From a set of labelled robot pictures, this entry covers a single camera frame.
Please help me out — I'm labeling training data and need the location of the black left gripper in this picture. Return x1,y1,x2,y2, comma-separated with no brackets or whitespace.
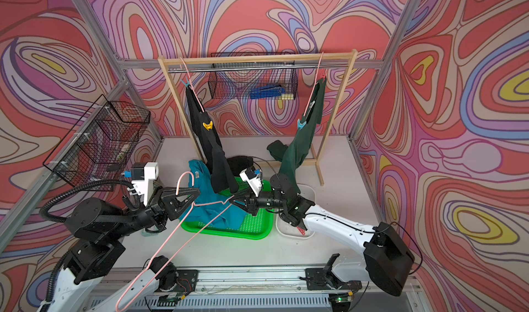
105,188,198,243

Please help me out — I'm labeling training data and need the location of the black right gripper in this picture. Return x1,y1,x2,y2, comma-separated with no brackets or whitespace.
229,187,286,217

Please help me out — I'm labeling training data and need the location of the teal t-shirt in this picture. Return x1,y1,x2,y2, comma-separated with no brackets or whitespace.
184,160,246,229

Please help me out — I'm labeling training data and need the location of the pink hanger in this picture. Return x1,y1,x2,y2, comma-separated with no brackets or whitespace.
179,57,207,113
115,171,234,312
303,53,327,121

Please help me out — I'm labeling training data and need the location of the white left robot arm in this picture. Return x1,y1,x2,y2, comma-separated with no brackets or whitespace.
39,179,201,311

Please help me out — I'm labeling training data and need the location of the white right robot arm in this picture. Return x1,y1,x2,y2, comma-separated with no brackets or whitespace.
229,174,415,297

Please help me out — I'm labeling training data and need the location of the green perforated plastic basket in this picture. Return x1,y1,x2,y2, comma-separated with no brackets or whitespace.
181,178,274,240

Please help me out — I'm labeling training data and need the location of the black t-shirt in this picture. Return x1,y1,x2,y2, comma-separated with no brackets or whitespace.
185,87,253,194

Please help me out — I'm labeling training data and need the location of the white plastic tray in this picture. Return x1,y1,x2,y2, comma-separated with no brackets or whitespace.
275,184,316,240

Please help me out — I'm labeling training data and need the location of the dark green t-shirt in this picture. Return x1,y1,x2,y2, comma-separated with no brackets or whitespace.
267,78,326,193

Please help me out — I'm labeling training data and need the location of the yellow clothespin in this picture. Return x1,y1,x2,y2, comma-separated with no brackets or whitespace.
203,121,214,130

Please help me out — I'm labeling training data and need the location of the blue stapler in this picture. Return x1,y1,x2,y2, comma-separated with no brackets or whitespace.
249,85,286,99

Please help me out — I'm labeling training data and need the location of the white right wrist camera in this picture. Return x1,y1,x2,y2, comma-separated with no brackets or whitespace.
240,166,263,197

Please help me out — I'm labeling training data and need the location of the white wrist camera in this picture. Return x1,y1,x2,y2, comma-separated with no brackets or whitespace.
240,166,263,197
123,162,159,206

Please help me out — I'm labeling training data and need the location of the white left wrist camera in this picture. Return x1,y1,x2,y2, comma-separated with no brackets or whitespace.
123,162,159,206

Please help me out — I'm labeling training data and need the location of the metal rail base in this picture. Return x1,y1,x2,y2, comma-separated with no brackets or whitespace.
98,264,422,312

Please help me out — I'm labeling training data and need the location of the black wire basket left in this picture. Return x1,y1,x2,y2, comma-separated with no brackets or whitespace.
43,95,151,187

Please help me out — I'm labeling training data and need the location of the black wire basket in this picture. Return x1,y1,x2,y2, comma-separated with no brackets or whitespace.
43,95,151,187
208,61,298,101

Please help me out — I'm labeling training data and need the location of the black wire basket back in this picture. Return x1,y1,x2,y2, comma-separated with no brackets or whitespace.
208,61,298,101

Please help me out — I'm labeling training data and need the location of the wooden clothes rack frame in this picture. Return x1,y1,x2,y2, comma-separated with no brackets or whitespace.
158,49,358,186

